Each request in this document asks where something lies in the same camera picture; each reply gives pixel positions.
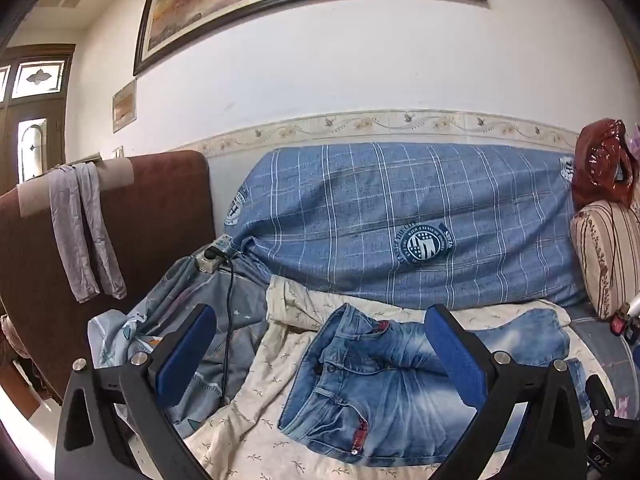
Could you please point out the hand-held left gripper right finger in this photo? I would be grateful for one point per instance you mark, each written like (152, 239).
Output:
(456, 355)

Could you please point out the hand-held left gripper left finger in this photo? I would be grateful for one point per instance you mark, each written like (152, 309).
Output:
(185, 355)

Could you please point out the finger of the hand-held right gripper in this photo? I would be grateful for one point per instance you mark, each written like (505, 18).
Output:
(597, 395)

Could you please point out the blue denim pants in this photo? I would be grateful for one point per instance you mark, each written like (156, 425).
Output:
(380, 390)

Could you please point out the grey floral bed sheet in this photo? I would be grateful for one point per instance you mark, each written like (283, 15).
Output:
(607, 355)

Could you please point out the small red box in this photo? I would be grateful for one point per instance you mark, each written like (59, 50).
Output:
(622, 325)

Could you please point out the grey-blue patterned blanket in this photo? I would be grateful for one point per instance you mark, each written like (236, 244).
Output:
(245, 305)

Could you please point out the cream leaf-print sheet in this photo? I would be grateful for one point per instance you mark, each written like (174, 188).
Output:
(280, 360)

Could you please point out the white plastic object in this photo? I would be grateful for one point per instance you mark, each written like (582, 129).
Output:
(634, 306)

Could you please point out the white power strip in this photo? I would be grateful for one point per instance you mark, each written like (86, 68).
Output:
(212, 252)

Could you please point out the brown headboard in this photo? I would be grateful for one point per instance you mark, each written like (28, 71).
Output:
(155, 220)

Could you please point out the striped floral pillow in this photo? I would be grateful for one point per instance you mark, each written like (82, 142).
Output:
(607, 250)

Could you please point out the grey hanging cloth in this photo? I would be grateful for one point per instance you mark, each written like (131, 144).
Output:
(67, 230)

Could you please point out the blue plaid quilt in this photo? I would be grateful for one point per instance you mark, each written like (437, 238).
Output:
(380, 200)

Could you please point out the red plastic bag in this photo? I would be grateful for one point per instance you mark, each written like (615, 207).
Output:
(597, 160)

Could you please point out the wooden door with glass panes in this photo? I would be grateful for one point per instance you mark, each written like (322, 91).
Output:
(55, 125)

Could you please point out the wall light switch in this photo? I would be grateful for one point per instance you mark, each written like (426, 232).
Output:
(118, 152)

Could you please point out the small framed wall plaque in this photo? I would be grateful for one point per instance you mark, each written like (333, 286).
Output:
(124, 106)

